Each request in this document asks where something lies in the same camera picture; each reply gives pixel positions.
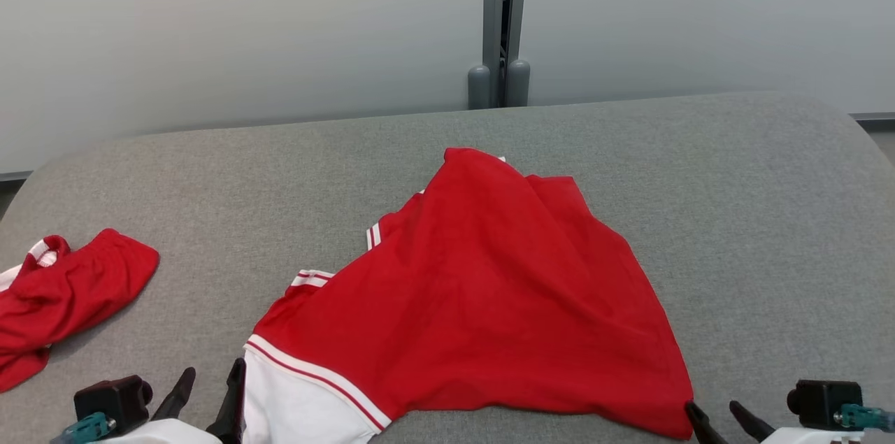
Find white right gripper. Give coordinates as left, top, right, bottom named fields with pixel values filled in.
left=684, top=400, right=865, bottom=444

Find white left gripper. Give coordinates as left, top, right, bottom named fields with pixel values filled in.
left=98, top=358, right=248, bottom=444

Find red shorts with white band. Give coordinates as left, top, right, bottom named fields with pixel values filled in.
left=0, top=228, right=160, bottom=394

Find red jersey with white sleeves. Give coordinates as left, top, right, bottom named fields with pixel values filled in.
left=241, top=147, right=694, bottom=444

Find right teal-plug camera cable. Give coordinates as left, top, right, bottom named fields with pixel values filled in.
left=832, top=403, right=895, bottom=434

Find grey two-footed partition post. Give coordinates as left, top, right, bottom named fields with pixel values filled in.
left=467, top=0, right=531, bottom=110

